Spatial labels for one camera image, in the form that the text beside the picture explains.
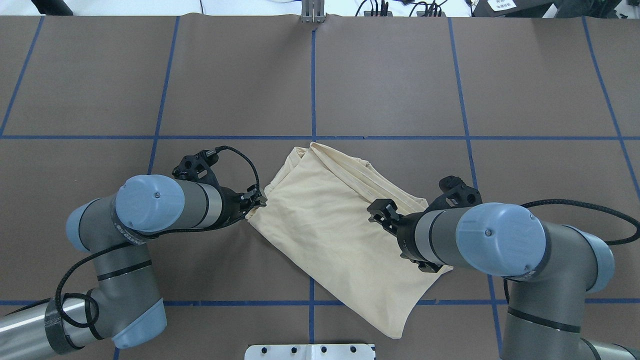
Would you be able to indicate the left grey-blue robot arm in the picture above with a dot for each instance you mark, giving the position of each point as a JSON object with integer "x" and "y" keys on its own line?
{"x": 113, "y": 292}

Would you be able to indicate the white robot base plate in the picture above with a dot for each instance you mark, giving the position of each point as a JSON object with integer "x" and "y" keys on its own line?
{"x": 335, "y": 351}

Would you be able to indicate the grey aluminium frame post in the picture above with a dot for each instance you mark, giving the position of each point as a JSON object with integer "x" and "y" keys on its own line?
{"x": 313, "y": 11}

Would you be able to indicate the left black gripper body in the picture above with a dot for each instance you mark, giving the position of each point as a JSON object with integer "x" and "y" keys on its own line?
{"x": 230, "y": 204}

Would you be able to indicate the beige long-sleeve printed shirt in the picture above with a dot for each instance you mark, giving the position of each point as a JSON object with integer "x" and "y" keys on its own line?
{"x": 316, "y": 214}

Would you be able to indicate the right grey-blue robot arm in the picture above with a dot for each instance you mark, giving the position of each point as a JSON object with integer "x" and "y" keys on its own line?
{"x": 548, "y": 269}

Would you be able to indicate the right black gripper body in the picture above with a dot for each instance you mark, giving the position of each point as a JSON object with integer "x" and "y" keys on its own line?
{"x": 407, "y": 233}

